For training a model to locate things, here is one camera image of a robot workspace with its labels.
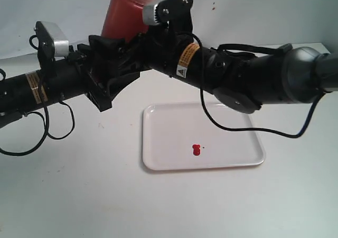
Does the red ketchup squeeze bottle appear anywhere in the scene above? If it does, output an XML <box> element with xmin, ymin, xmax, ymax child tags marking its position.
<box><xmin>101</xmin><ymin>0</ymin><xmax>154</xmax><ymax>42</ymax></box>

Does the red ketchup blob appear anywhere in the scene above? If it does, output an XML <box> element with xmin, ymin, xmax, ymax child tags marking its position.
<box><xmin>192</xmin><ymin>144</ymin><xmax>201</xmax><ymax>157</ymax></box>

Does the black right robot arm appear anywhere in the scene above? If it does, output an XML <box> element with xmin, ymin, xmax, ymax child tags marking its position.
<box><xmin>137</xmin><ymin>20</ymin><xmax>337</xmax><ymax>114</ymax></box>

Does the black camera cable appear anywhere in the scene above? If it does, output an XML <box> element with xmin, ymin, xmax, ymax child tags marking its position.
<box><xmin>0</xmin><ymin>34</ymin><xmax>76</xmax><ymax>157</ymax></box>
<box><xmin>190</xmin><ymin>33</ymin><xmax>322</xmax><ymax>139</ymax></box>

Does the white rectangular plastic tray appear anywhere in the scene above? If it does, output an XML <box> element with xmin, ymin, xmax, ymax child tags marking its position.
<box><xmin>142</xmin><ymin>103</ymin><xmax>266</xmax><ymax>171</ymax></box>

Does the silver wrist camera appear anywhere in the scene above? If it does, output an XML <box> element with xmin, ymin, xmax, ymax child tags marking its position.
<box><xmin>142</xmin><ymin>0</ymin><xmax>194</xmax><ymax>27</ymax></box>
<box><xmin>35</xmin><ymin>21</ymin><xmax>69</xmax><ymax>61</ymax></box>

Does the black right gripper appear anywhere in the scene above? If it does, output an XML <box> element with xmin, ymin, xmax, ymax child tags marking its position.
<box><xmin>126</xmin><ymin>18</ymin><xmax>201</xmax><ymax>77</ymax></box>

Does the black left camera cable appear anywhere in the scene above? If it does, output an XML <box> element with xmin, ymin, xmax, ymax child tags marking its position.
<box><xmin>0</xmin><ymin>34</ymin><xmax>76</xmax><ymax>157</ymax></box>

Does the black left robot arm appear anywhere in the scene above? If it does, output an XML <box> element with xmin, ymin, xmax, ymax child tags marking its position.
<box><xmin>1</xmin><ymin>35</ymin><xmax>142</xmax><ymax>127</ymax></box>

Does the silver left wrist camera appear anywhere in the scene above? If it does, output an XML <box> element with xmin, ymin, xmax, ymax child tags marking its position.
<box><xmin>35</xmin><ymin>21</ymin><xmax>69</xmax><ymax>61</ymax></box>

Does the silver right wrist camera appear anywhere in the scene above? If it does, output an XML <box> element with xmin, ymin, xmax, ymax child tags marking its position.
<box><xmin>142</xmin><ymin>0</ymin><xmax>194</xmax><ymax>27</ymax></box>

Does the black right camera cable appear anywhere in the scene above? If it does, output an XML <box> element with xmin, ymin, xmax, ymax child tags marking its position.
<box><xmin>190</xmin><ymin>33</ymin><xmax>322</xmax><ymax>139</ymax></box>

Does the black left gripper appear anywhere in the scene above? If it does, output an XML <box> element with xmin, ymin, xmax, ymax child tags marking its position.
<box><xmin>77</xmin><ymin>35</ymin><xmax>140</xmax><ymax>112</ymax></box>

